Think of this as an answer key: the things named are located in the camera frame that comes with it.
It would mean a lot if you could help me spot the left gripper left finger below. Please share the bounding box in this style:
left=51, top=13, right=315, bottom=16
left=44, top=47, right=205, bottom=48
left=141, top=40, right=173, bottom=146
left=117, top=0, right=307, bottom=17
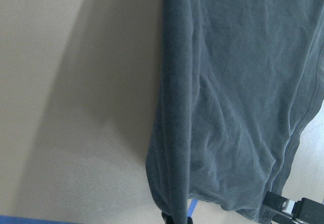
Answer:
left=161, top=212, right=174, bottom=224

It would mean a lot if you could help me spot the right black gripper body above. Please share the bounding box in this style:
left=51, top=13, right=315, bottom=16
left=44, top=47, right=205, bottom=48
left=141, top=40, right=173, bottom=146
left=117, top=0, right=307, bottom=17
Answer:
left=263, top=192, right=323, bottom=224

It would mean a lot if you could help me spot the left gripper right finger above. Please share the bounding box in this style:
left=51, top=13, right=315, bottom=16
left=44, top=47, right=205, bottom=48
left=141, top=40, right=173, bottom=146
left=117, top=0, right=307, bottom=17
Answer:
left=187, top=217, right=193, bottom=224

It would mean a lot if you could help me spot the black t-shirt with logo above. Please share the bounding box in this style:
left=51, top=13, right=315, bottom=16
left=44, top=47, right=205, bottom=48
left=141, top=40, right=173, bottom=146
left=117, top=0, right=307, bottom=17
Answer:
left=146, top=0, right=323, bottom=223

